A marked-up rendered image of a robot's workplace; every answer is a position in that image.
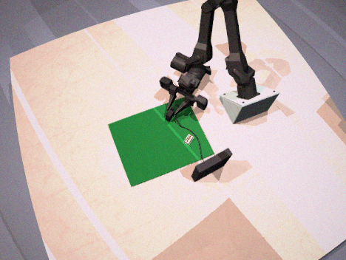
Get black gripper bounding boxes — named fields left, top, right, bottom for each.
left=159, top=76, right=208, bottom=115

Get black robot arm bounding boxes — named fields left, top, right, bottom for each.
left=170, top=0, right=260, bottom=100

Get green circuit board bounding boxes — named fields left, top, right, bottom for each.
left=108, top=103, right=214, bottom=187

